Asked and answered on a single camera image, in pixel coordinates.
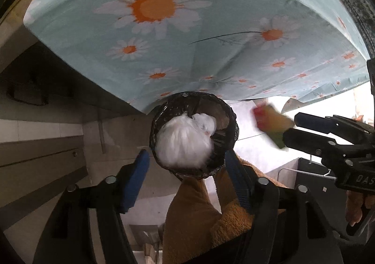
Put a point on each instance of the bin with black bag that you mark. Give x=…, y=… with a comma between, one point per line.
x=175, y=100

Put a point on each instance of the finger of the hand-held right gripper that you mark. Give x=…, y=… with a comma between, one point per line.
x=316, y=121
x=307, y=142

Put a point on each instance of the person's right hand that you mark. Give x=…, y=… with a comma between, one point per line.
x=355, y=211

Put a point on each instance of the person's brown fleece clothing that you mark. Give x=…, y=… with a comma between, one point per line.
x=190, y=217

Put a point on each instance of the blue daisy print tablecloth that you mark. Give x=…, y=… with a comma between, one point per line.
x=205, y=55

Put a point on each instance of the grey kitchen cabinet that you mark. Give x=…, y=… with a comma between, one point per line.
x=38, y=146

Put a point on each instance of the pale cardboard box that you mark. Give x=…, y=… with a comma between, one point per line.
x=146, y=240

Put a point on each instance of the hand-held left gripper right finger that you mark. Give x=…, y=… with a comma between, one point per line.
x=238, y=182

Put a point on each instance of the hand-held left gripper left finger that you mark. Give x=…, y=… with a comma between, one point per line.
x=134, y=182

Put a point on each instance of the red green snack wrapper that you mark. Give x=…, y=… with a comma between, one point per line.
x=272, y=126

